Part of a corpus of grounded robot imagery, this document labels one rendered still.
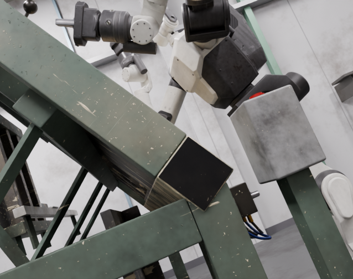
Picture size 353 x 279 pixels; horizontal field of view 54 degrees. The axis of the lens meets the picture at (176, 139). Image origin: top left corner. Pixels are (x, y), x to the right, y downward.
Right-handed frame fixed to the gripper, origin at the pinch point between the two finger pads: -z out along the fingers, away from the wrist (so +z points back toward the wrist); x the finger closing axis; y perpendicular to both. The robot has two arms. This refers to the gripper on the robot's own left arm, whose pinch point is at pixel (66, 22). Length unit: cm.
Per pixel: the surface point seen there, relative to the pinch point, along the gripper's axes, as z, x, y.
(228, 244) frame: 48, 47, -34
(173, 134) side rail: 36, 27, -30
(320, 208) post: 68, 40, -26
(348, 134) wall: 230, 35, 349
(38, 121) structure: 6.4, 27.0, -28.0
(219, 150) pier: 69, 67, 316
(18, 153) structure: 1.6, 34.4, -26.6
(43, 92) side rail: 8.9, 20.7, -32.0
